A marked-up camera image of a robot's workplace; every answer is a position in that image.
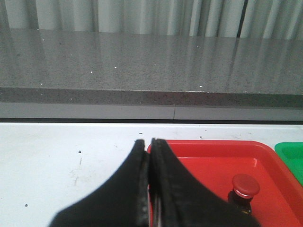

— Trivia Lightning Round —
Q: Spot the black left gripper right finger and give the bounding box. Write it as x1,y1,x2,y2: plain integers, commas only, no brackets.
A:
150,139,260,227

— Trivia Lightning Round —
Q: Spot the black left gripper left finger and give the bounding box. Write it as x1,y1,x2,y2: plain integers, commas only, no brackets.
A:
50,140,150,227

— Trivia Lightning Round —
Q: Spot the red mushroom push button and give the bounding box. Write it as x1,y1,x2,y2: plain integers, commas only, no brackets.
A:
228,174,260,215

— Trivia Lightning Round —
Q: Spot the red plastic tray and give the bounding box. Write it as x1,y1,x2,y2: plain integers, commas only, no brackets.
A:
167,140,303,227

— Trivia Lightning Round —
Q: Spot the green plastic tray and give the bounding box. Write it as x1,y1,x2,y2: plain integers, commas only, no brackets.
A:
275,142,303,185

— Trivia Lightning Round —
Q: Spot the grey stone counter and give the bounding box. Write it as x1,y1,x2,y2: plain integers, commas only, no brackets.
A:
0,29,303,122

